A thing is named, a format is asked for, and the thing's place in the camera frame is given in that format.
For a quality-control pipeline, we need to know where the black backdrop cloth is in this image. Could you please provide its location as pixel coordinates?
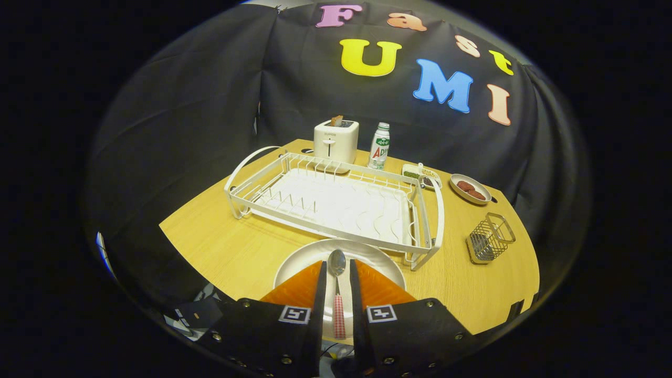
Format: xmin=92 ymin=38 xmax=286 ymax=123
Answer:
xmin=84 ymin=0 xmax=591 ymax=316

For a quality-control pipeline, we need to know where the white wire dish rack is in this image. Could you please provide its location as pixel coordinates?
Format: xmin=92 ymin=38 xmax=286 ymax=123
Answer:
xmin=224 ymin=146 xmax=445 ymax=271

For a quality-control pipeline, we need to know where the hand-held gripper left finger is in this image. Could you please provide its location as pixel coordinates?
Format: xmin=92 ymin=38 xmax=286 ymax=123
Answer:
xmin=207 ymin=260 xmax=328 ymax=377

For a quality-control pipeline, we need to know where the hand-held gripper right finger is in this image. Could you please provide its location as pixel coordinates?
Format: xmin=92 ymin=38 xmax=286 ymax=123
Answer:
xmin=349 ymin=258 xmax=476 ymax=376

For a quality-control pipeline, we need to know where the spoon with red checked handle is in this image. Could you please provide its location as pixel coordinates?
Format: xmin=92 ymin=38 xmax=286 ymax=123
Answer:
xmin=328 ymin=249 xmax=347 ymax=340

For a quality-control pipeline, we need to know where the white toaster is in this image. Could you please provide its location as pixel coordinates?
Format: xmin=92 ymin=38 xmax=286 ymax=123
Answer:
xmin=313 ymin=120 xmax=360 ymax=164

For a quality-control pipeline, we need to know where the metal wire basket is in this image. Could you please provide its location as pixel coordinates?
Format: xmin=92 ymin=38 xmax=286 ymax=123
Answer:
xmin=465 ymin=212 xmax=517 ymax=265

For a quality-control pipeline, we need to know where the grey round plate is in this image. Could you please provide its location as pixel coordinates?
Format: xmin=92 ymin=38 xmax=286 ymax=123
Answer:
xmin=450 ymin=173 xmax=492 ymax=205

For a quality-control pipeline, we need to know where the cream white plate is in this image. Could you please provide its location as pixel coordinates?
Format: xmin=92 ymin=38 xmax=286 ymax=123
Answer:
xmin=273 ymin=238 xmax=406 ymax=341

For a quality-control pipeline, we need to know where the white drink bottle green label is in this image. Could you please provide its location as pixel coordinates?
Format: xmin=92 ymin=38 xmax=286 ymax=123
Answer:
xmin=368 ymin=122 xmax=391 ymax=170

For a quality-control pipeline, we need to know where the white divided dish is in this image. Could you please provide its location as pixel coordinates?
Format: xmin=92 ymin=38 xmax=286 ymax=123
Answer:
xmin=402 ymin=163 xmax=443 ymax=191

